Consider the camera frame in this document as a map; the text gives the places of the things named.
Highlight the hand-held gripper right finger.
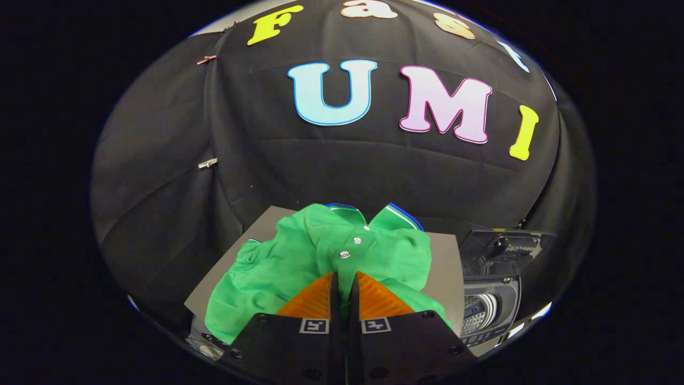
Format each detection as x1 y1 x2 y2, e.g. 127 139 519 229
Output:
347 270 477 385

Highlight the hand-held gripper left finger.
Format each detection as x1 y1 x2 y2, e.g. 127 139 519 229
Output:
222 271 346 385

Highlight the green polo shirt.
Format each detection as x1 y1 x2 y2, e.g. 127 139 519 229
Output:
205 203 453 346

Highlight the grey box platform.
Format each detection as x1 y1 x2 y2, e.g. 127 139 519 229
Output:
184 205 467 335

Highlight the black backdrop cloth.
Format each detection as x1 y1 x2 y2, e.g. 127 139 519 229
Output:
91 0 596 343

